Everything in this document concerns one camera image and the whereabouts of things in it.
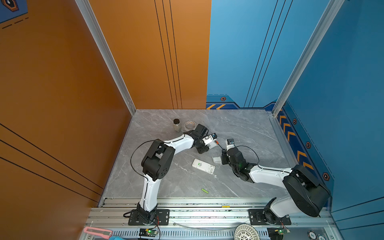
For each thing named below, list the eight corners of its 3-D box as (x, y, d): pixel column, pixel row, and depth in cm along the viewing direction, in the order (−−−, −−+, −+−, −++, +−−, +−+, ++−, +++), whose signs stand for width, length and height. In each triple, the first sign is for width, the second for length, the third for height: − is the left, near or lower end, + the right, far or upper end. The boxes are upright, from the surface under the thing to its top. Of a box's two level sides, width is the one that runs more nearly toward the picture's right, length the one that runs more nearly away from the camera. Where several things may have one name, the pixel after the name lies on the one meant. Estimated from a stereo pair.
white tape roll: (184, 131, 111) (183, 129, 109) (184, 121, 116) (184, 120, 115) (196, 131, 111) (196, 129, 109) (196, 121, 116) (196, 120, 115)
